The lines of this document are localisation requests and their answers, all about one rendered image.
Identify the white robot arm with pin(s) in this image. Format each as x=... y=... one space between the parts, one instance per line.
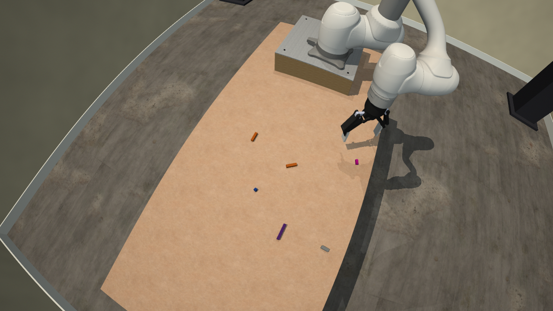
x=343 y=28

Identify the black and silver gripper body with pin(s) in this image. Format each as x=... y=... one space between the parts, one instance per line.
x=370 y=109

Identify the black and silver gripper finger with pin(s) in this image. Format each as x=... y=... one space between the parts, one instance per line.
x=381 y=124
x=352 y=122

